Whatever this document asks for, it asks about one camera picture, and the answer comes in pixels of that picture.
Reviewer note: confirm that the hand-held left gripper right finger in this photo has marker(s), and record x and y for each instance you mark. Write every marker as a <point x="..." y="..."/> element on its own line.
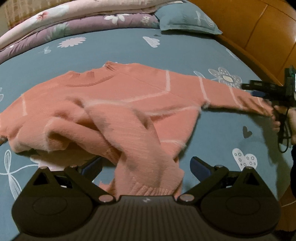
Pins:
<point x="198" y="169"/>

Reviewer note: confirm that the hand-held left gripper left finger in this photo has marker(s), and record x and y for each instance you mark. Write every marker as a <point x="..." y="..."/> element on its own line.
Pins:
<point x="92" y="168"/>

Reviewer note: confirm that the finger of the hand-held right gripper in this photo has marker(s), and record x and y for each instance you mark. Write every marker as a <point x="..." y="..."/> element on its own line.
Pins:
<point x="263" y="86"/>
<point x="257" y="93"/>

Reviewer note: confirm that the pink striped sweater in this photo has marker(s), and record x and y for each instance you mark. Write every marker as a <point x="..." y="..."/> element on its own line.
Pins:
<point x="115" y="115"/>

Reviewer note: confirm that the person's right hand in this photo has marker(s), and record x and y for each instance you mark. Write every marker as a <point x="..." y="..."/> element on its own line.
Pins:
<point x="276" y="124"/>

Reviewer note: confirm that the wooden headboard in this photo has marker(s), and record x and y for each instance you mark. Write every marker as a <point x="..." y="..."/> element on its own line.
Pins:
<point x="254" y="27"/>

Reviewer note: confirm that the teal patterned pillow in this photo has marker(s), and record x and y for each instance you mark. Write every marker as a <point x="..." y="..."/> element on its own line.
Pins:
<point x="185" y="19"/>

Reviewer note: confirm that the pink floral quilt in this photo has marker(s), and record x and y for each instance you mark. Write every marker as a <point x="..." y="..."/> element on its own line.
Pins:
<point x="57" y="16"/>

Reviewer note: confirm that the patterned lace curtain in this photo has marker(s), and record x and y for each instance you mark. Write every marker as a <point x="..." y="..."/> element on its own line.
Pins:
<point x="23" y="10"/>

